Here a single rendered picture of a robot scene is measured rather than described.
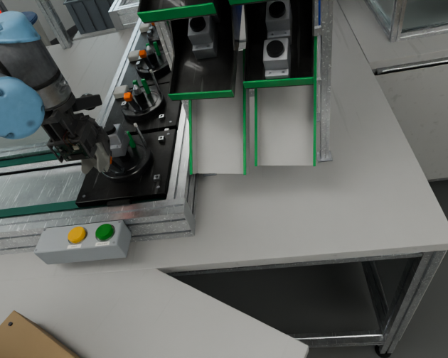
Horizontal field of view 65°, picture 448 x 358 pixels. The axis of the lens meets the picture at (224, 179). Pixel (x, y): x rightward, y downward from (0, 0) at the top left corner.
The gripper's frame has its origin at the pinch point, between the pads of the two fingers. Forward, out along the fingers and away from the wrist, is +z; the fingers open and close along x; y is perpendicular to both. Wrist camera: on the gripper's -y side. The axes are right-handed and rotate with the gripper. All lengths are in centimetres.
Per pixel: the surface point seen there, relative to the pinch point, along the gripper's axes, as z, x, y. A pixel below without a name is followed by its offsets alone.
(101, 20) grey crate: 38, -72, -194
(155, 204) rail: 10.3, 9.6, 5.0
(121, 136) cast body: -0.4, 2.2, -9.4
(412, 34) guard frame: 19, 93, -67
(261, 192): 20.3, 34.5, -3.1
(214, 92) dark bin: -14.5, 29.5, -0.1
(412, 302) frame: 54, 72, 16
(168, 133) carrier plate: 9.2, 10.3, -19.4
